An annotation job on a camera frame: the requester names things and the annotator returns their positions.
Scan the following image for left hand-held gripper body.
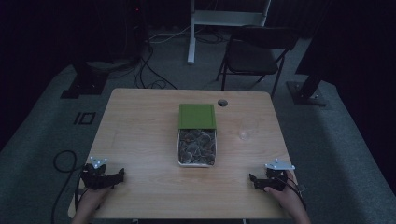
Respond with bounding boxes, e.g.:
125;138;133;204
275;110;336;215
80;156;112;191

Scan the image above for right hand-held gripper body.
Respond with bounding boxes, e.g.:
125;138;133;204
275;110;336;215
263;158;296;192

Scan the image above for person's right hand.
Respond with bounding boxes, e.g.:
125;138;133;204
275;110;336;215
264;170;304;214

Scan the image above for person's left hand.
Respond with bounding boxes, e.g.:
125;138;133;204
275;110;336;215
78;186;114;214

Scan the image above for clear glass cup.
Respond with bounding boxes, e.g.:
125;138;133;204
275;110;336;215
238;117;260;141

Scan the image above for green box lid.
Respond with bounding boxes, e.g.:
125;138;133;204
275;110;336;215
177;103;217;131

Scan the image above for black folding chair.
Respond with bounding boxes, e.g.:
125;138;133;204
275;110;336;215
216;25;297;98

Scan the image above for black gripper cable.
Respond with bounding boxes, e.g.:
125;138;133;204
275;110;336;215
50;149;85;224
284;178;308;210

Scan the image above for black stand with base plate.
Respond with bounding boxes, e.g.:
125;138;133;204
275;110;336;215
60;60;110;100
286;0;335;107

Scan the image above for black floor cables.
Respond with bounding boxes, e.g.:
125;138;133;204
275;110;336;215
106;36;179;91

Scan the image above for white floor cable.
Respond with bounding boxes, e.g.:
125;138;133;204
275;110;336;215
148;25;191;44

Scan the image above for white metal stand frame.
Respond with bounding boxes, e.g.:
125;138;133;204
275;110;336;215
187;0;273;65

